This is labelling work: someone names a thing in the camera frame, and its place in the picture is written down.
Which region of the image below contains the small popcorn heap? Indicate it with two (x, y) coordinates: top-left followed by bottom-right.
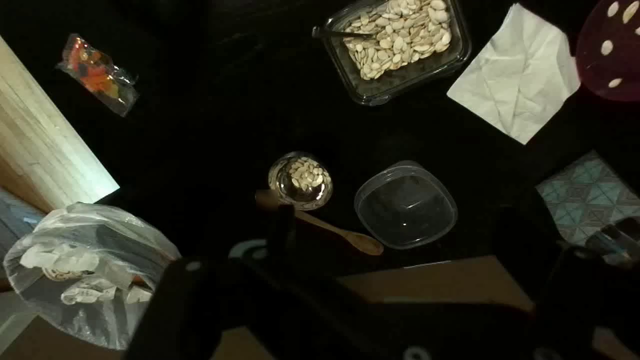
(287, 157), (328, 196)

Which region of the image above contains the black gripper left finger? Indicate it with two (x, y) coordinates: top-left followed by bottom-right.
(127, 202), (301, 360)

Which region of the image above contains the orange candy bag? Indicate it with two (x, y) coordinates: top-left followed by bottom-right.
(57, 32), (141, 118)

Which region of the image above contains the black bin with white liner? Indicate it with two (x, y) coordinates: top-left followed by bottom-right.
(3, 202), (185, 352)

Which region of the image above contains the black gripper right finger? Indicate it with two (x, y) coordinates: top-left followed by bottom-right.
(497, 196), (640, 360)

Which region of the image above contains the rectangular clear plastic container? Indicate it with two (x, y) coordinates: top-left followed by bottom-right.
(311, 0), (474, 108)

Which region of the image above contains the maroon plate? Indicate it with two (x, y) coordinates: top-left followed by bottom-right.
(577, 0), (640, 104)

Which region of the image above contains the white paper napkin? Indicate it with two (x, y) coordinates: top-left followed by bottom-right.
(446, 2), (583, 146)

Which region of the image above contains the empty round plastic container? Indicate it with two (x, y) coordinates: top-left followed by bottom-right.
(352, 159), (461, 252)

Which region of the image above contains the large popcorn heap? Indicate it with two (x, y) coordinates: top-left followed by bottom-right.
(341, 0), (457, 85)

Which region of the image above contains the wooden spoon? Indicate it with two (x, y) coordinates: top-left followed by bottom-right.
(255, 190), (387, 258)

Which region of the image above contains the teal patterned tissue box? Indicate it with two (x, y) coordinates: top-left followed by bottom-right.
(534, 150), (640, 248)

